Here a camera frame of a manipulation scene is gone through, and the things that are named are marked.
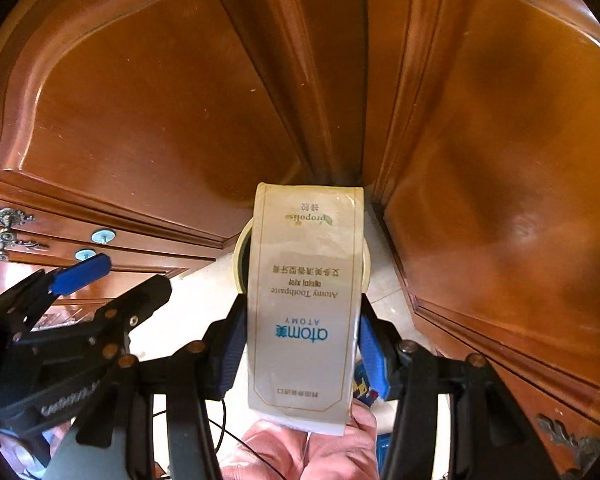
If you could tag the light blue round knob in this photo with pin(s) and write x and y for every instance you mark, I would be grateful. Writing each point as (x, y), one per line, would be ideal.
(103, 236)
(85, 255)

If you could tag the cream rimmed blue trash bin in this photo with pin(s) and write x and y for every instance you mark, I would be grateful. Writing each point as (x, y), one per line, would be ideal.
(242, 255)

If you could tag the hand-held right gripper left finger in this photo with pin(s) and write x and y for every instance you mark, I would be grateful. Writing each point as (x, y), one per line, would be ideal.
(230, 355)

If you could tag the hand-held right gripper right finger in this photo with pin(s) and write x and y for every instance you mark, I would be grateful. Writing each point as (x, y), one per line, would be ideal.
(375, 360)

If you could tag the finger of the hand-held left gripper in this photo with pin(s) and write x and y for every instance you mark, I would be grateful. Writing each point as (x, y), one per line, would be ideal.
(80, 271)
(140, 295)

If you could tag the wooden drawer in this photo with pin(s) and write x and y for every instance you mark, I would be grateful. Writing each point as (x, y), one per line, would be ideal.
(145, 247)
(130, 266)

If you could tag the brown wooden wardrobe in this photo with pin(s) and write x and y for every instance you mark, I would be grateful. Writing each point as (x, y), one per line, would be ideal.
(155, 110)

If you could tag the small blue object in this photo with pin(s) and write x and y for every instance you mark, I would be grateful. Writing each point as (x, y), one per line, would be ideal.
(382, 441)

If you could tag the brown wooden cabinet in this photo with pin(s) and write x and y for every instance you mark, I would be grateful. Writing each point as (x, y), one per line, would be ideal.
(505, 160)

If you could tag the blue knitted slipper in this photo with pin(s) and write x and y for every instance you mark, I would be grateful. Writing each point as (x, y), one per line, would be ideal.
(362, 385)

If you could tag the pink pants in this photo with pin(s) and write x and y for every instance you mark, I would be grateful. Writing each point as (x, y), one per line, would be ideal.
(290, 450)

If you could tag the beige toothpaste box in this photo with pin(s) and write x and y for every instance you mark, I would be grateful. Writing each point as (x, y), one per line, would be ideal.
(305, 285)

